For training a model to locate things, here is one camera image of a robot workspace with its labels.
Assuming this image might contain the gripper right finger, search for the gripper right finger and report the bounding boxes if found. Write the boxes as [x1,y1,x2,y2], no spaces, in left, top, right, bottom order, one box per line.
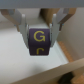
[49,7,78,48]

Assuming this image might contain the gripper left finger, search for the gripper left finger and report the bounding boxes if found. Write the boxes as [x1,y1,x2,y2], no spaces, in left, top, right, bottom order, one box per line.
[0,8,31,48]

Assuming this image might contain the purple block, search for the purple block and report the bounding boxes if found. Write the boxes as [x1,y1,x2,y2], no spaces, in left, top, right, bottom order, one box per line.
[27,27,54,57]

